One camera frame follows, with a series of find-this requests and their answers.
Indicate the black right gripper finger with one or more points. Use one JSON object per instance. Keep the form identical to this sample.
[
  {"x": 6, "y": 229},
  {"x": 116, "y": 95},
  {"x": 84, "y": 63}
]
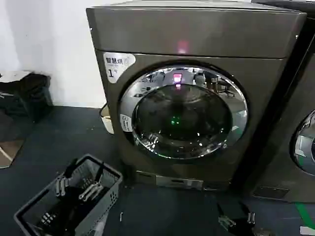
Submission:
[
  {"x": 250, "y": 216},
  {"x": 225, "y": 217}
]

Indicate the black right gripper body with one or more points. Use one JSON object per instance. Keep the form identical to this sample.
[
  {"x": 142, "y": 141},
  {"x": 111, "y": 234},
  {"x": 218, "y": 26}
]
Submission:
[{"x": 242, "y": 229}]

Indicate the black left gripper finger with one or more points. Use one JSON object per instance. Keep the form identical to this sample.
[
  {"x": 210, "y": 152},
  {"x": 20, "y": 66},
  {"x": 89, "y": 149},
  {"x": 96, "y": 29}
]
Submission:
[
  {"x": 91, "y": 191},
  {"x": 62, "y": 185}
]

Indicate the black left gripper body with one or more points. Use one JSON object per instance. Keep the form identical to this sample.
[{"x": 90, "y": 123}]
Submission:
[{"x": 70, "y": 206}]

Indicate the grey plastic laundry basket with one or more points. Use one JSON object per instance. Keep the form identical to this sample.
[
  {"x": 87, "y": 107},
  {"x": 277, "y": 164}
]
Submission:
[{"x": 112, "y": 189}]

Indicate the green floor tape strip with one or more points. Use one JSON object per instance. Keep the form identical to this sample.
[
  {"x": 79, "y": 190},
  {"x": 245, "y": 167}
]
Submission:
[{"x": 304, "y": 213}]

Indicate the flat brown cardboard piece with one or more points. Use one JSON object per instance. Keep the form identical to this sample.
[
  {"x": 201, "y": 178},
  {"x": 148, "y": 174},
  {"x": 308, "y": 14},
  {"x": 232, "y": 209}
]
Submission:
[{"x": 9, "y": 152}]

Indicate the cardboard box behind dryer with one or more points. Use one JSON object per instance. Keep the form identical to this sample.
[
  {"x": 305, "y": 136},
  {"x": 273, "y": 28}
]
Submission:
[{"x": 107, "y": 121}]

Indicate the small white round-ended sticker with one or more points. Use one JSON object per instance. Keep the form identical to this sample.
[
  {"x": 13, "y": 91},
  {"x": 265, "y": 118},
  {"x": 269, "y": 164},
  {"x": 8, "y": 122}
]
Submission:
[{"x": 124, "y": 123}]

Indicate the round chrome-rimmed dryer door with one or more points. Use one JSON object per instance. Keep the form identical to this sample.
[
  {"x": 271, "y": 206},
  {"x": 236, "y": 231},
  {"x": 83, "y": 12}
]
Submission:
[{"x": 304, "y": 145}]

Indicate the black bag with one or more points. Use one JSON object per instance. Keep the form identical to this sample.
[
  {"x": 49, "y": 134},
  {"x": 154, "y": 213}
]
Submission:
[{"x": 27, "y": 98}]

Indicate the round glass dryer door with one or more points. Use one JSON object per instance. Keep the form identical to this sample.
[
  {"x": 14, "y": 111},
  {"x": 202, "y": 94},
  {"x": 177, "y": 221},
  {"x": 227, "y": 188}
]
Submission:
[{"x": 182, "y": 118}]

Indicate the grey dryer with dark side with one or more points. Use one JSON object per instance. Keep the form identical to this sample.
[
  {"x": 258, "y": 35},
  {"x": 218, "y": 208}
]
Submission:
[{"x": 292, "y": 103}]

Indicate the white energy label sticker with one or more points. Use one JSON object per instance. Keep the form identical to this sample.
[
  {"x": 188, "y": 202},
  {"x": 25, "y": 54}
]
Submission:
[{"x": 115, "y": 64}]

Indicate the grey front-load dryer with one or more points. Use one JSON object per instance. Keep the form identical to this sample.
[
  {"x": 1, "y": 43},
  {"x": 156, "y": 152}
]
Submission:
[{"x": 221, "y": 37}]

